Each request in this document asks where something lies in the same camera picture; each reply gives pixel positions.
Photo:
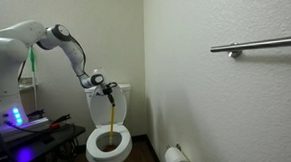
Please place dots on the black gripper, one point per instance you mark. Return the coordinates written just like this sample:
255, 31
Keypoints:
108, 92

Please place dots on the yellow toilet brush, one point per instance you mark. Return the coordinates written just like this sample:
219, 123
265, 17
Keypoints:
112, 126

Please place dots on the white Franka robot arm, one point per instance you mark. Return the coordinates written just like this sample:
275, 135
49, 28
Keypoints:
4, 58

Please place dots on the white toilet lid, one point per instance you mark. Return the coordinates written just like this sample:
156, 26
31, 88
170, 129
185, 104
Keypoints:
100, 110

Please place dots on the white toilet paper roll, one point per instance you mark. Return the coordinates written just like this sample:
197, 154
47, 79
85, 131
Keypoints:
172, 158

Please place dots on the white round plate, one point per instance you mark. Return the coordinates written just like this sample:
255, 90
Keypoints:
126, 142

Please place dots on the black orange bar clamp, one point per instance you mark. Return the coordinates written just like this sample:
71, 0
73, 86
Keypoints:
59, 121
36, 113

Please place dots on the black robot table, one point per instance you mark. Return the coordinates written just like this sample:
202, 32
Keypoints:
55, 137

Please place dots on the granite countertop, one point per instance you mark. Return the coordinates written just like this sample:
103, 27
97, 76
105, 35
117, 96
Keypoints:
26, 82

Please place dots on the aluminium mounting rail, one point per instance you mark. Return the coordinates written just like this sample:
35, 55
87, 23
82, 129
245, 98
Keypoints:
31, 123

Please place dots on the steel wall grab bar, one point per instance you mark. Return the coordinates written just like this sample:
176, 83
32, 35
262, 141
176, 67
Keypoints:
260, 44

